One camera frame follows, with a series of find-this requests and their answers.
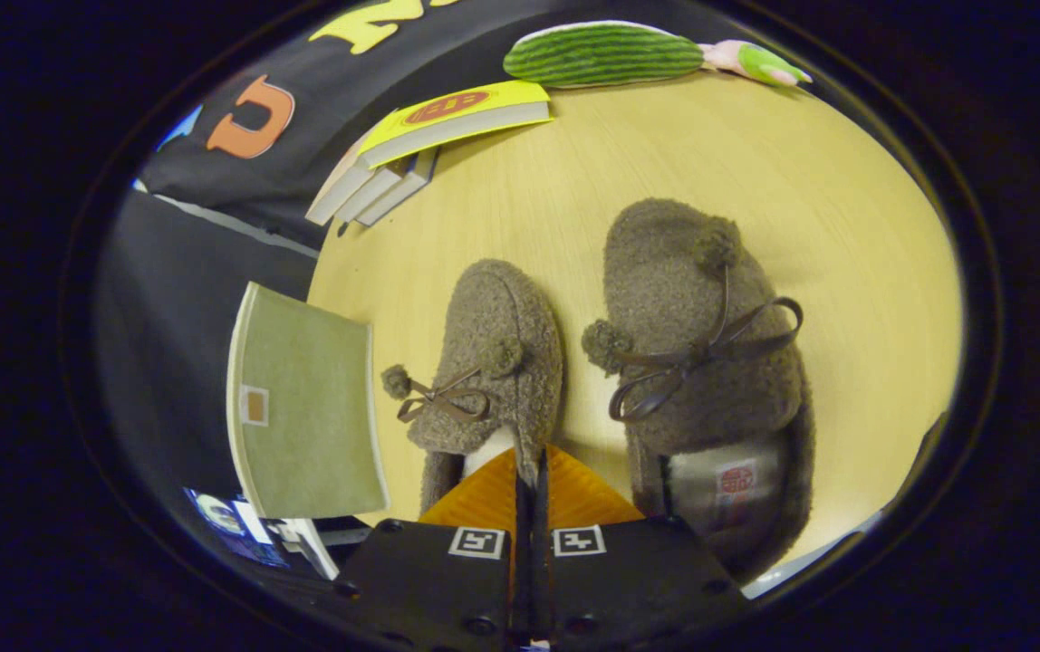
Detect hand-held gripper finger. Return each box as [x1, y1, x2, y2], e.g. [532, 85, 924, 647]
[536, 445, 751, 652]
[336, 447, 537, 652]

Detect brown fuzzy shoe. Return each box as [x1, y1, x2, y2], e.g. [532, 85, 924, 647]
[582, 198, 817, 585]
[381, 259, 566, 514]

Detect green fabric storage box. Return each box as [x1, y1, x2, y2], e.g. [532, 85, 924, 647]
[226, 281, 391, 520]

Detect blue printed carton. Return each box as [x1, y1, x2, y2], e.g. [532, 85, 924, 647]
[185, 487, 340, 580]

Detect white book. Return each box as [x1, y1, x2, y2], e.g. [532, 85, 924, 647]
[334, 163, 408, 225]

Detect yellow book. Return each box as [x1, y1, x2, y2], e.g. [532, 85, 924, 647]
[357, 80, 554, 170]

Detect watermelon slice plush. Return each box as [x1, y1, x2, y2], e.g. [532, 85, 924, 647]
[503, 20, 707, 89]

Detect green and pink plush toy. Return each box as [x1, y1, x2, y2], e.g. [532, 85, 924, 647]
[699, 40, 813, 89]

